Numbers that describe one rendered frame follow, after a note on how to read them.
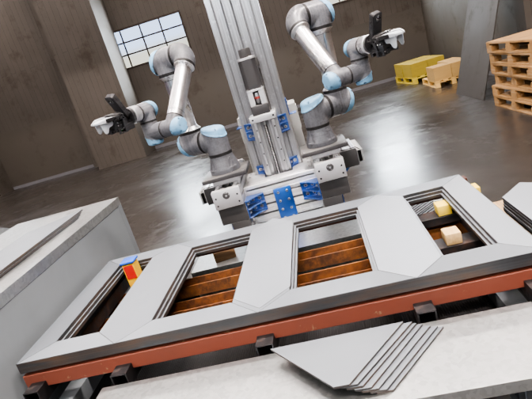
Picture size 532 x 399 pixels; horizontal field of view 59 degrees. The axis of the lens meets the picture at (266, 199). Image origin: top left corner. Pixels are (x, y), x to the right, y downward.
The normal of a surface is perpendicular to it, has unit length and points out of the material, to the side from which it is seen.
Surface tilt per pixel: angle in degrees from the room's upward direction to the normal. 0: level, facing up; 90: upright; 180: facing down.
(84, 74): 90
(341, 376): 0
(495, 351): 0
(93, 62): 90
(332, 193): 90
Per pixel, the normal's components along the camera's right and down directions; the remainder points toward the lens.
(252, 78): -0.04, 0.29
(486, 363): -0.28, -0.92
